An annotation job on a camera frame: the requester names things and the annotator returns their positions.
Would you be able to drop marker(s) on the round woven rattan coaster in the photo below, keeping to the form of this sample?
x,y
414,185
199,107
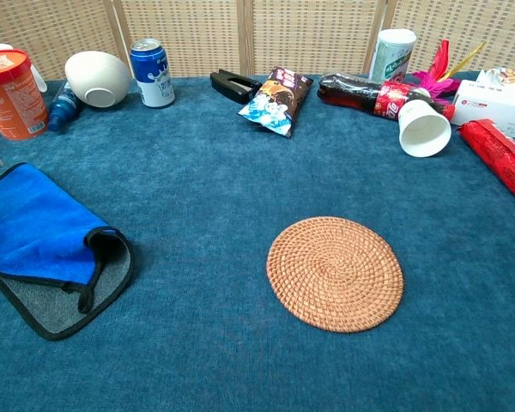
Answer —
x,y
335,274

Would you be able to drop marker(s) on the cola bottle with red label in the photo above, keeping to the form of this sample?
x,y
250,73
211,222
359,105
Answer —
x,y
347,90

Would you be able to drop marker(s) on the small blue bottle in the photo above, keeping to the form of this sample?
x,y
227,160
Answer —
x,y
62,107

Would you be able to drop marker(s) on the red biscuit pack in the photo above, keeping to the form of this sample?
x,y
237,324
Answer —
x,y
502,159

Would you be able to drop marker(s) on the white and green canister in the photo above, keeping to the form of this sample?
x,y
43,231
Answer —
x,y
392,56

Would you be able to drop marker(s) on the white paper cup green print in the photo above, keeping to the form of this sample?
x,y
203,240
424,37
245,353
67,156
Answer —
x,y
425,131

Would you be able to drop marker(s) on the white cardboard box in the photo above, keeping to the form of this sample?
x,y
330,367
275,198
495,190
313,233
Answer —
x,y
489,103

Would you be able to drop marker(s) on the white snack packet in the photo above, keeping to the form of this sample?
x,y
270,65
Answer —
x,y
506,76

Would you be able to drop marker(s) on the pink feather shuttlecock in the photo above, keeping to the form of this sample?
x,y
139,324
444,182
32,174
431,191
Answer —
x,y
433,81

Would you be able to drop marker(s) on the white ceramic bowl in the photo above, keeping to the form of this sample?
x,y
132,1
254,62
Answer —
x,y
98,77

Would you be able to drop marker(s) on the brown chocolate snack bag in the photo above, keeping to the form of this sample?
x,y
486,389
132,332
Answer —
x,y
279,103

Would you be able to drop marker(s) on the orange instant noodle tub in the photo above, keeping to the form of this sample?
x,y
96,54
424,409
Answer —
x,y
13,98

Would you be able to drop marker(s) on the blue and white drink can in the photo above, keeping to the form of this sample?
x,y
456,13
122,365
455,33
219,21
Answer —
x,y
152,73

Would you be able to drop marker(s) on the grey and blue cloth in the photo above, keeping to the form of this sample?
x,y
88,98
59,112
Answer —
x,y
34,223

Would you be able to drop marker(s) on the black stapler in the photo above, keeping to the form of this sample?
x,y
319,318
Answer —
x,y
229,88

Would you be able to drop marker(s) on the woven bamboo folding screen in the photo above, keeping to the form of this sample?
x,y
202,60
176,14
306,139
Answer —
x,y
197,34

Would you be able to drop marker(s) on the blue table cloth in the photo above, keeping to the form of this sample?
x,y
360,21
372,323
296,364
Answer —
x,y
219,193

